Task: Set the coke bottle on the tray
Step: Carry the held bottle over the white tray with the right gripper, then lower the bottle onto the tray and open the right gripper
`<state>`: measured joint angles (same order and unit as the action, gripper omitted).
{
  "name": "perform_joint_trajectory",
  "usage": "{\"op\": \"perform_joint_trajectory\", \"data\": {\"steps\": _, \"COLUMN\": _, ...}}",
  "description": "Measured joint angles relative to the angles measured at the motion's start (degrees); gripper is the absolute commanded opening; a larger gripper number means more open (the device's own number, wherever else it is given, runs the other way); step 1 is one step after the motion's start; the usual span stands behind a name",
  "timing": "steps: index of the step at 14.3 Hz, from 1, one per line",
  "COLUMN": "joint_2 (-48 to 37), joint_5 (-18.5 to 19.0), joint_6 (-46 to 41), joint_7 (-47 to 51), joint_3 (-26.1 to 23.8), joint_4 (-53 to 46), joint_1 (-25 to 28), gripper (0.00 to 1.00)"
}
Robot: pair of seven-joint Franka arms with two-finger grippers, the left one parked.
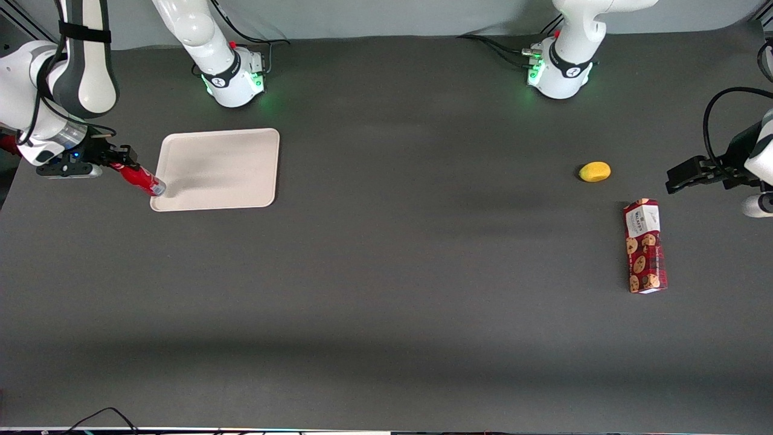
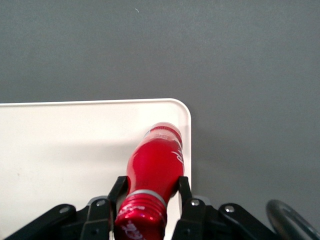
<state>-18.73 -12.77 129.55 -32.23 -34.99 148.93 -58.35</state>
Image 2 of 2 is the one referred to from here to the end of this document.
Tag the dark grey table mat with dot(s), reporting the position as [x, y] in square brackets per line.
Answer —
[175, 50]

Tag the red coke bottle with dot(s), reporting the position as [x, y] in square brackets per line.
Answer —
[152, 165]

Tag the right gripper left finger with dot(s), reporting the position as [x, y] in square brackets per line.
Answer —
[97, 220]

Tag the beige plastic tray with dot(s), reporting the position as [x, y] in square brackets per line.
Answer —
[62, 150]

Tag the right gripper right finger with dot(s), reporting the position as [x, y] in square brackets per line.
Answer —
[192, 220]

